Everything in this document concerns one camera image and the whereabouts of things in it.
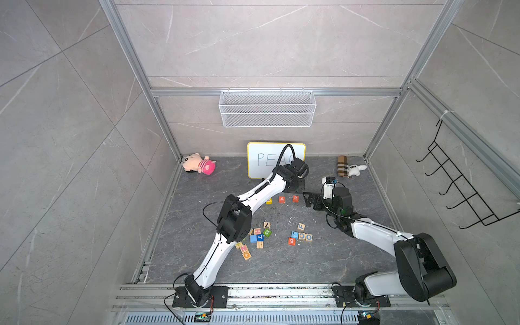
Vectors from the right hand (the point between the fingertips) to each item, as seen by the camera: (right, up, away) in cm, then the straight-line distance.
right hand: (313, 193), depth 90 cm
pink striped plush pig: (-60, +15, +18) cm, 64 cm away
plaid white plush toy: (+23, +11, +21) cm, 33 cm away
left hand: (-4, +3, +4) cm, 6 cm away
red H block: (-25, -17, 0) cm, 31 cm away
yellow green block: (-33, -22, -4) cm, 40 cm away
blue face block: (-9, -18, -2) cm, 20 cm away
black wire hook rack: (+45, -3, -30) cm, 54 cm away
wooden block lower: (-24, -22, -4) cm, 33 cm away
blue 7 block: (-24, -19, -2) cm, 31 cm away
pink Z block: (-31, -23, -6) cm, 39 cm away
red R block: (-6, -4, +11) cm, 13 cm away
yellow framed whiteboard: (-23, +17, +12) cm, 31 cm away
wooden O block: (-3, -19, -2) cm, 20 cm away
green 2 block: (-21, -18, -1) cm, 27 cm away
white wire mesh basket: (-21, +42, +11) cm, 48 cm away
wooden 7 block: (-21, -15, +1) cm, 26 cm away
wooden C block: (-6, -19, -2) cm, 20 cm away
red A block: (-13, -4, +11) cm, 18 cm away
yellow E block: (-19, -5, +8) cm, 22 cm away
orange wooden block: (-30, -25, -8) cm, 40 cm away
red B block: (-11, -20, -4) cm, 23 cm away
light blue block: (-27, -20, -2) cm, 34 cm away
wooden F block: (-5, -15, +1) cm, 16 cm away
